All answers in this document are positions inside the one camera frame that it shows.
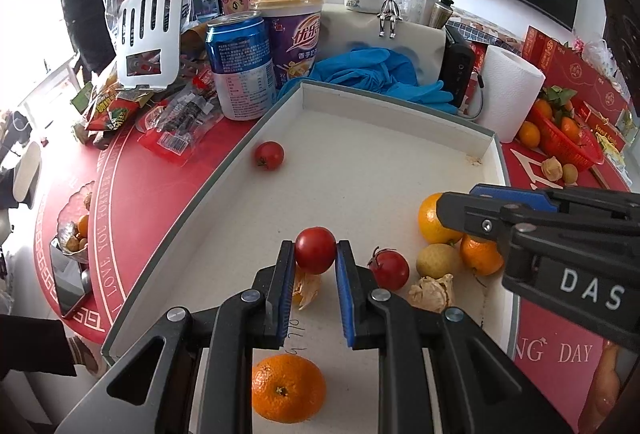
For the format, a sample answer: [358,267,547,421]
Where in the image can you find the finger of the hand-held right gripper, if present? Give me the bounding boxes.
[470,184,640,214]
[436,192,640,260]

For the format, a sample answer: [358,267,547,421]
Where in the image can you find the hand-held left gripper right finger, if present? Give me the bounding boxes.
[335,239,573,434]

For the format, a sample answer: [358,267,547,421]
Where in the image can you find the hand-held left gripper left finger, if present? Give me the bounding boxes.
[55,240,297,434]

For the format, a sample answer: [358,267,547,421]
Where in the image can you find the large yellow orange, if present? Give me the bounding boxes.
[418,193,463,245]

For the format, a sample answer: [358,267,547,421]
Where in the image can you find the grey box with white inside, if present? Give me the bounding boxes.
[101,79,518,434]

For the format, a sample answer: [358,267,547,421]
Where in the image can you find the another person's forearm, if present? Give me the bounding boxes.
[0,314,78,380]

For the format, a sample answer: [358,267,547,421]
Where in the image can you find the person's right hand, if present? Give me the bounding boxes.
[584,341,625,434]

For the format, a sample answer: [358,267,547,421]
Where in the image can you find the round orange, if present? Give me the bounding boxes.
[517,120,542,149]

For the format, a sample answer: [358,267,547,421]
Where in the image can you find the red plastic mesh basket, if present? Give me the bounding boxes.
[529,100,605,167]

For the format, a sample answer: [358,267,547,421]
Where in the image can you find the pile of leafy mandarins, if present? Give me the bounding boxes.
[532,86,586,145]

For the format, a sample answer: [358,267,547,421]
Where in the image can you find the white paper towel roll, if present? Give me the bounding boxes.
[475,44,547,144]

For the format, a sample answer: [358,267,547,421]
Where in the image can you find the long red orange fruit box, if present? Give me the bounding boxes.
[582,109,628,152]

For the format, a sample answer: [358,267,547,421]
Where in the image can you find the stack of red gift boxes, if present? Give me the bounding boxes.
[522,25,632,135]

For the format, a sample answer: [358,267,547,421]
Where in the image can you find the black electronic device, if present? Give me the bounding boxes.
[439,25,477,109]

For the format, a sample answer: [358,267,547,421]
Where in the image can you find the blue rubber gloves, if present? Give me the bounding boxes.
[309,46,460,111]

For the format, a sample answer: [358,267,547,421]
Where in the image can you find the dark speaker cabinet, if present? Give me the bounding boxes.
[597,0,640,100]

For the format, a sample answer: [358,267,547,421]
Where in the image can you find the dark lidded jar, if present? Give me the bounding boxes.
[431,0,455,29]

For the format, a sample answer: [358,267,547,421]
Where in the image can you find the red barcode snack packet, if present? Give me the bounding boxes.
[137,126,198,165]

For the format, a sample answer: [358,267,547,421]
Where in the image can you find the clear dark snack packet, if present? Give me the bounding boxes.
[160,86,223,135]

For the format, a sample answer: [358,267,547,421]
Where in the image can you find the black smartphone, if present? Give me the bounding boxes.
[49,238,92,319]

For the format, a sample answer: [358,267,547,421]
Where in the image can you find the silver rabbit figurine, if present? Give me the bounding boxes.
[367,0,407,39]

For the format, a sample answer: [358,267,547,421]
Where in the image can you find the white storage box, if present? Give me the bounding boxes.
[320,3,447,82]

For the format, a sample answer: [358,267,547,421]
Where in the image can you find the glass dish with fruit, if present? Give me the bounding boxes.
[56,180,96,265]

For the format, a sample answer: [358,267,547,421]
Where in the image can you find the blue drink can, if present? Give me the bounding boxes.
[206,11,277,121]

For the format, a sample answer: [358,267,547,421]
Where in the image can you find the purple milk tea cup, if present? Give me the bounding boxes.
[249,0,326,90]

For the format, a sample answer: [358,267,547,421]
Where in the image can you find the red green snack packet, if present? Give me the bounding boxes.
[82,81,151,135]

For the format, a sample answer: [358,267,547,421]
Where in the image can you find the grey cable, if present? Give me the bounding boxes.
[462,73,487,120]

